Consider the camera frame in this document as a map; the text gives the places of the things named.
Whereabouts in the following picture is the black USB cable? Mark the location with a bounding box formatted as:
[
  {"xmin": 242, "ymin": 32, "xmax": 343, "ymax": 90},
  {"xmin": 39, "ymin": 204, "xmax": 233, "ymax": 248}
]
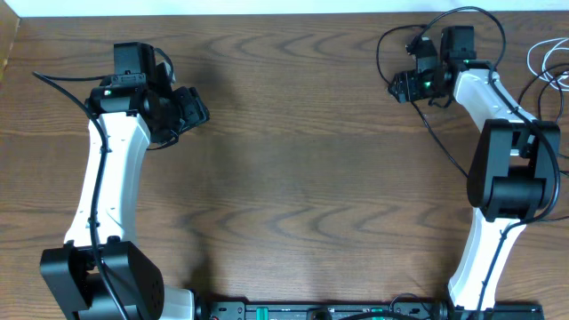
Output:
[
  {"xmin": 375, "ymin": 24, "xmax": 470, "ymax": 179},
  {"xmin": 517, "ymin": 61, "xmax": 569, "ymax": 174}
]

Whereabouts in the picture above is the white USB cable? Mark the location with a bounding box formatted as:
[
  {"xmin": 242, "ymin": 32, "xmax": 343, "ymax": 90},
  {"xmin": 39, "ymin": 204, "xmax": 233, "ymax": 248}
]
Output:
[{"xmin": 526, "ymin": 37, "xmax": 569, "ymax": 92}]

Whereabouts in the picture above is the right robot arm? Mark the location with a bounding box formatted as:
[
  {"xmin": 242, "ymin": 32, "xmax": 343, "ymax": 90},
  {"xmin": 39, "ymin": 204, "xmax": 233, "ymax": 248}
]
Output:
[{"xmin": 388, "ymin": 26, "xmax": 561, "ymax": 319}]

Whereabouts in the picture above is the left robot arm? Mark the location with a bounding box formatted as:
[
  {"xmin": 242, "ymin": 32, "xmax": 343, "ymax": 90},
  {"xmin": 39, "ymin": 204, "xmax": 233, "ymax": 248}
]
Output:
[{"xmin": 40, "ymin": 42, "xmax": 210, "ymax": 320}]

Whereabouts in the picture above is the right camera black cable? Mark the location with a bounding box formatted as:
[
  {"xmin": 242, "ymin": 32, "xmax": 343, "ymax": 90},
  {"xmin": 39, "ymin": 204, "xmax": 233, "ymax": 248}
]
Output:
[{"xmin": 417, "ymin": 5, "xmax": 562, "ymax": 320}]

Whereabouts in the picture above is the camera black cable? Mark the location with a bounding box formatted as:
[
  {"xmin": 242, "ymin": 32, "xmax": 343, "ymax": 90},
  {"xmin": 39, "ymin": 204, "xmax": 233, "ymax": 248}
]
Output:
[
  {"xmin": 31, "ymin": 70, "xmax": 130, "ymax": 320},
  {"xmin": 417, "ymin": 5, "xmax": 562, "ymax": 320}
]

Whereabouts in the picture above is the left camera black cable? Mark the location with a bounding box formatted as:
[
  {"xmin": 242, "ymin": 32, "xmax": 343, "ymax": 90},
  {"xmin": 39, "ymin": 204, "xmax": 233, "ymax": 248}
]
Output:
[{"xmin": 31, "ymin": 70, "xmax": 130, "ymax": 320}]

